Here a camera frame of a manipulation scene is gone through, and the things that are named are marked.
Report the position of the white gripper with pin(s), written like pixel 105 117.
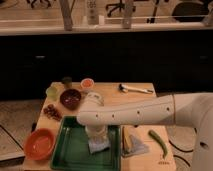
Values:
pixel 97 133

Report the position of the blue sponge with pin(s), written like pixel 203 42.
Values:
pixel 98 144

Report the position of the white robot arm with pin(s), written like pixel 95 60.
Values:
pixel 189 110

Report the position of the green square tray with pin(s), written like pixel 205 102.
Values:
pixel 72 153

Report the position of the dark red bowl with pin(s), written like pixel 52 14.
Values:
pixel 70 99

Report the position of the grey folded cloth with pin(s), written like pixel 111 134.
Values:
pixel 138 147

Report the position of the bunch of dark grapes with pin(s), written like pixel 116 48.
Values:
pixel 51 112

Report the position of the small orange-filled white cup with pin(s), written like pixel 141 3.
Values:
pixel 87 84

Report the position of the orange bowl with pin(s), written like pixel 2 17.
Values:
pixel 39 144

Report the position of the dark green cup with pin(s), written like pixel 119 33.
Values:
pixel 67 82

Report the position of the wooden window ledge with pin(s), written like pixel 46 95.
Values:
pixel 52 27

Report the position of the black office chair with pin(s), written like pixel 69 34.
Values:
pixel 190 11

